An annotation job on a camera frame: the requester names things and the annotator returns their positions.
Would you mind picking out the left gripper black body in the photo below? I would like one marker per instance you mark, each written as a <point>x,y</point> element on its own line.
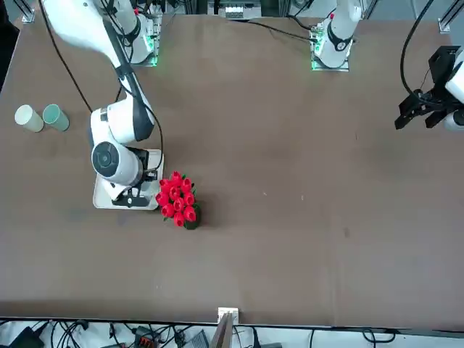
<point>444,63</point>

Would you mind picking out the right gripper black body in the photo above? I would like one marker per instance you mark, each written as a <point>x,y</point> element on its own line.
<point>146,163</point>

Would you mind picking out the small green cup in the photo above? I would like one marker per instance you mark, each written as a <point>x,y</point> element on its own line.
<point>58,121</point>

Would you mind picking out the small white cup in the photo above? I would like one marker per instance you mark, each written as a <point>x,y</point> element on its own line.
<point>32,123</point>

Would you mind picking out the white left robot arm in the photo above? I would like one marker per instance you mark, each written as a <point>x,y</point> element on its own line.
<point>339,32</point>

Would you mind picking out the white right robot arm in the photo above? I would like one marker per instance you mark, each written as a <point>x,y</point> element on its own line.
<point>119,123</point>

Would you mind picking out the white printed tray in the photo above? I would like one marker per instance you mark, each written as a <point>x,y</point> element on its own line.
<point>101,199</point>

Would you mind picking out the red artificial tulips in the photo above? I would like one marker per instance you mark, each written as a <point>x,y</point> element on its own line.
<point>177,203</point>

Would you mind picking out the black cylindrical vase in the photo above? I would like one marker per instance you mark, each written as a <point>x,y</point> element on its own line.
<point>194,223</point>

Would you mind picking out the orange black connector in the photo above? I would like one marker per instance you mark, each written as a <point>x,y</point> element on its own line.
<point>146,340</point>

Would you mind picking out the ribbed dark power adapter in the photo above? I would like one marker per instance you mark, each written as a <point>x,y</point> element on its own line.
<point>199,340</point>

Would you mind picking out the white power strip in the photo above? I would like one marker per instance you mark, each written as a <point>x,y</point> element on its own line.
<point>233,11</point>

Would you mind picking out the black box device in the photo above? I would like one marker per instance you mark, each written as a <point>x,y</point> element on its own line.
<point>25,339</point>

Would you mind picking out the silver corner bracket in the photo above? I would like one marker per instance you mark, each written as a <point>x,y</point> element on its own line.
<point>29,16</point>
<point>445,23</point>

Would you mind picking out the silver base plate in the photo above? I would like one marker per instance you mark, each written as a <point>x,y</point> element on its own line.
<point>330,69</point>
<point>148,64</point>

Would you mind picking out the aluminium frame post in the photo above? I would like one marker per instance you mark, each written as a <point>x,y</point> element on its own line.
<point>223,333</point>

